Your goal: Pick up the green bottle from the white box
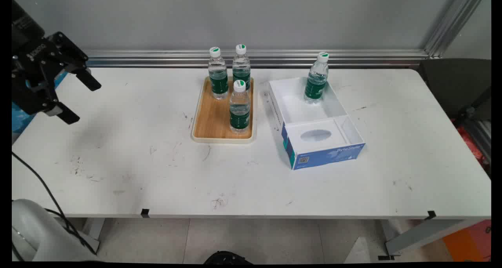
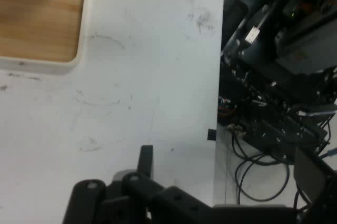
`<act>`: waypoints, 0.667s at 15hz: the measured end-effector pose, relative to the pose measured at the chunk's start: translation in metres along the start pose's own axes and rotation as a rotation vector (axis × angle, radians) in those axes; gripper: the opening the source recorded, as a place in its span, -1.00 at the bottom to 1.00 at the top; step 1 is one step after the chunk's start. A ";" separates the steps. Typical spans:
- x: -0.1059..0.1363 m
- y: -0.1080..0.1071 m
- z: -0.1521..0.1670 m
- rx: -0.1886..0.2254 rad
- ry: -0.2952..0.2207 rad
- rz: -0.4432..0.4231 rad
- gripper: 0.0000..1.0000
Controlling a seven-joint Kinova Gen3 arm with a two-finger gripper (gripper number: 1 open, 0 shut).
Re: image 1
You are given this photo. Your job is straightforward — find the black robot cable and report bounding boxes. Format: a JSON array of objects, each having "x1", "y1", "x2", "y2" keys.
[{"x1": 12, "y1": 152, "x2": 98, "y2": 256}]

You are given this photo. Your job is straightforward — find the green label water bottle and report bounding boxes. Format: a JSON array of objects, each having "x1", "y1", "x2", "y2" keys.
[
  {"x1": 229, "y1": 80, "x2": 251, "y2": 135},
  {"x1": 208, "y1": 47, "x2": 229, "y2": 100},
  {"x1": 304, "y1": 52, "x2": 329, "y2": 104},
  {"x1": 232, "y1": 44, "x2": 251, "y2": 91}
]

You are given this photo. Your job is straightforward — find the bamboo tray with white rim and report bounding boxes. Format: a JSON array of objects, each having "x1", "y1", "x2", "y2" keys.
[{"x1": 191, "y1": 76, "x2": 258, "y2": 145}]

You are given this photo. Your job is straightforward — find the open blue white cardboard box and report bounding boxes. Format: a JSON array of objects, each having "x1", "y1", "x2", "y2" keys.
[{"x1": 268, "y1": 76, "x2": 366, "y2": 171}]

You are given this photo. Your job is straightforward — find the aluminium frame bar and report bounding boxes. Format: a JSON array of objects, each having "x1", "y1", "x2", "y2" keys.
[{"x1": 465, "y1": 119, "x2": 491, "y2": 163}]

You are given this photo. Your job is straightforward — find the slanted aluminium frame post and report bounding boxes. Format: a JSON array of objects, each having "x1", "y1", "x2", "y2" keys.
[{"x1": 424, "y1": 0, "x2": 487, "y2": 59}]

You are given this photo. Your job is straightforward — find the dark grey chair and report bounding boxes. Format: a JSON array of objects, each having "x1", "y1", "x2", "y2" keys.
[{"x1": 417, "y1": 58, "x2": 491, "y2": 122}]

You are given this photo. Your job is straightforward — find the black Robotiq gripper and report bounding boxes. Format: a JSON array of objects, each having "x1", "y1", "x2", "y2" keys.
[{"x1": 12, "y1": 31, "x2": 102, "y2": 125}]

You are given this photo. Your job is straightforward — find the black round floor object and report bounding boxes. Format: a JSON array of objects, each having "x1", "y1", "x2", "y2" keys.
[{"x1": 204, "y1": 251, "x2": 254, "y2": 264}]

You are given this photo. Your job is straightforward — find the horizontal aluminium frame rail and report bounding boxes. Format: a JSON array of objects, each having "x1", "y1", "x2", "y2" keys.
[{"x1": 80, "y1": 49, "x2": 430, "y2": 69}]

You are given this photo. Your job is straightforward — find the blue plastic wrapped bottle pack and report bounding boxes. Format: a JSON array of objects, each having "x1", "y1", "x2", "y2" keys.
[{"x1": 12, "y1": 71, "x2": 68, "y2": 134}]

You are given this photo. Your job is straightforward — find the orange floor box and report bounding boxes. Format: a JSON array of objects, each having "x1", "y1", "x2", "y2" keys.
[{"x1": 443, "y1": 220, "x2": 491, "y2": 262}]

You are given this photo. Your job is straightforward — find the red patterned bag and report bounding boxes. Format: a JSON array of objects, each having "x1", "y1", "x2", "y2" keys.
[{"x1": 451, "y1": 119, "x2": 487, "y2": 167}]

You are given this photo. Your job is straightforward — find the white table leg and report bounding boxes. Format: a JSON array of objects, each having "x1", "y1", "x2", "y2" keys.
[
  {"x1": 80, "y1": 217, "x2": 105, "y2": 254},
  {"x1": 385, "y1": 219, "x2": 477, "y2": 257}
]

